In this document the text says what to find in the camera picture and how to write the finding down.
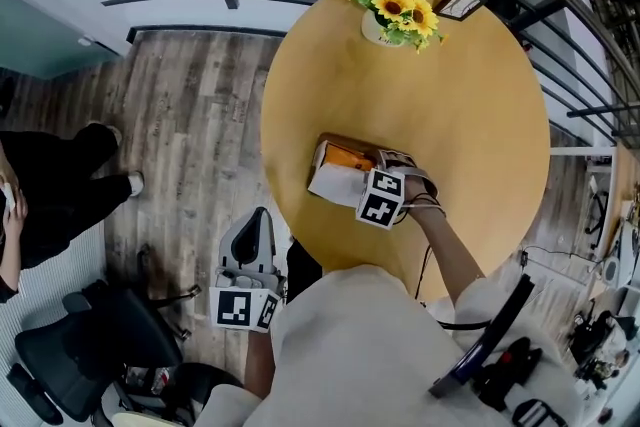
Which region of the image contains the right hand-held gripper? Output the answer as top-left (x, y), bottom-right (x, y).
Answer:
top-left (355, 147), bottom-right (442, 231)

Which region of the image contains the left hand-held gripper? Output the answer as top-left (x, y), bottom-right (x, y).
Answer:
top-left (208, 207), bottom-right (288, 334)

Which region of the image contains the white packet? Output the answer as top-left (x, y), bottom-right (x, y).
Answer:
top-left (306, 163), bottom-right (372, 207)

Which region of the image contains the orange packet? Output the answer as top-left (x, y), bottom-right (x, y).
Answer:
top-left (323, 142), bottom-right (377, 172)

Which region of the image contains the brown box container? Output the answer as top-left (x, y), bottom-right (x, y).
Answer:
top-left (306, 131), bottom-right (416, 207)

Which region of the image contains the person's right forearm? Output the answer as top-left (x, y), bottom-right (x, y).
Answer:
top-left (402, 176), bottom-right (487, 312)

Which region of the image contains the person's left forearm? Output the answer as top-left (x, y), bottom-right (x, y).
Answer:
top-left (243, 328), bottom-right (277, 401)

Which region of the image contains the person's white clothing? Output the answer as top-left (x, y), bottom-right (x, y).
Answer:
top-left (197, 263), bottom-right (584, 427)

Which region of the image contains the black office chair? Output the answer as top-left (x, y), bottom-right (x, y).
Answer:
top-left (6, 242), bottom-right (202, 424)

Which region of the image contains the sunflower bouquet in white pot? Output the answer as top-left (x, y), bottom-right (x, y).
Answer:
top-left (348, 0), bottom-right (447, 55)

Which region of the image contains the black device with red button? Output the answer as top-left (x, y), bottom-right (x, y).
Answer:
top-left (474, 336), bottom-right (545, 399)

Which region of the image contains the white ribbed rug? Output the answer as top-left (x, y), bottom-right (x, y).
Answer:
top-left (0, 222), bottom-right (109, 427)

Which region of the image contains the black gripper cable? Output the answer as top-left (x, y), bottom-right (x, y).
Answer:
top-left (413, 242), bottom-right (437, 301)

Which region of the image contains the dark blue strap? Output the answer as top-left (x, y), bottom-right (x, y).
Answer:
top-left (428, 273), bottom-right (537, 399)

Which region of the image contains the dark picture frame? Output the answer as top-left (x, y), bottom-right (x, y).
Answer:
top-left (432, 0), bottom-right (488, 23)

